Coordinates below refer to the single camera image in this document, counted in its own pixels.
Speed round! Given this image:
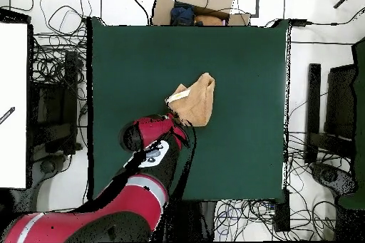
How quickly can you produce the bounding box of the tan terry towel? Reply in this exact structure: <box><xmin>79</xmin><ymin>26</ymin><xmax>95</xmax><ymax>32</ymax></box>
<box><xmin>164</xmin><ymin>72</ymin><xmax>217</xmax><ymax>129</ymax></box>

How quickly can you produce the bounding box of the dark green table cloth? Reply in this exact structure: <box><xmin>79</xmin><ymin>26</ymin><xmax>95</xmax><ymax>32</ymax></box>
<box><xmin>86</xmin><ymin>16</ymin><xmax>290</xmax><ymax>202</ymax></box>

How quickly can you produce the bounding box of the orange garment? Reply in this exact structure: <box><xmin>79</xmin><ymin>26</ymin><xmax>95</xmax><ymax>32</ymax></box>
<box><xmin>194</xmin><ymin>14</ymin><xmax>227</xmax><ymax>26</ymax></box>

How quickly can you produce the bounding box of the dark blue garment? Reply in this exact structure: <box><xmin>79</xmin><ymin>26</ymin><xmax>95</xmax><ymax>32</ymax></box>
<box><xmin>170</xmin><ymin>1</ymin><xmax>197</xmax><ymax>26</ymax></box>

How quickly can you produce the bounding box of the black equipment stand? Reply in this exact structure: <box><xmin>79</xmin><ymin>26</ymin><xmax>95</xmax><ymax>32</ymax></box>
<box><xmin>28</xmin><ymin>50</ymin><xmax>84</xmax><ymax>158</ymax></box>

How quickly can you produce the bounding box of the black upright bar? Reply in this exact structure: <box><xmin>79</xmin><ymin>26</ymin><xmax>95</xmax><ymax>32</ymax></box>
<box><xmin>304</xmin><ymin>63</ymin><xmax>322</xmax><ymax>165</ymax></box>

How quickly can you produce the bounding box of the black power strip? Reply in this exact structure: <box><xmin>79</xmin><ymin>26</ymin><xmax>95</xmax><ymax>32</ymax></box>
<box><xmin>273</xmin><ymin>190</ymin><xmax>291</xmax><ymax>233</ymax></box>

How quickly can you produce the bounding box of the black power adapter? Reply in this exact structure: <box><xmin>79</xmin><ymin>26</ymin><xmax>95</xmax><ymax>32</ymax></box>
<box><xmin>289</xmin><ymin>18</ymin><xmax>309</xmax><ymax>27</ymax></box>

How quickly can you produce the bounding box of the white panel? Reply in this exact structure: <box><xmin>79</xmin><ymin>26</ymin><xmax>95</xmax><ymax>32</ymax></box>
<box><xmin>0</xmin><ymin>21</ymin><xmax>29</xmax><ymax>190</ymax></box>

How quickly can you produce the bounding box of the black marker pen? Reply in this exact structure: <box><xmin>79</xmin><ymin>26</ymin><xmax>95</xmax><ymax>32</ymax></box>
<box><xmin>0</xmin><ymin>106</ymin><xmax>16</xmax><ymax>126</ymax></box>

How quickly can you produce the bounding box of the green cloth covered furniture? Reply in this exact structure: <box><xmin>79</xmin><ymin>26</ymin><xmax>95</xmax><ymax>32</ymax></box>
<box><xmin>337</xmin><ymin>36</ymin><xmax>365</xmax><ymax>210</ymax></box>

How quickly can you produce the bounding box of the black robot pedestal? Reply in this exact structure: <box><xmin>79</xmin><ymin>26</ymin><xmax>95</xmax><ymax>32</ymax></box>
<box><xmin>168</xmin><ymin>200</ymin><xmax>217</xmax><ymax>242</ymax></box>

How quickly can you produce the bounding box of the black cable tangle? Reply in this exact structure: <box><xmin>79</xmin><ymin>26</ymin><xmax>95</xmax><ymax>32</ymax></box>
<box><xmin>29</xmin><ymin>33</ymin><xmax>89</xmax><ymax>84</ymax></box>
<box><xmin>284</xmin><ymin>131</ymin><xmax>357</xmax><ymax>241</ymax></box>

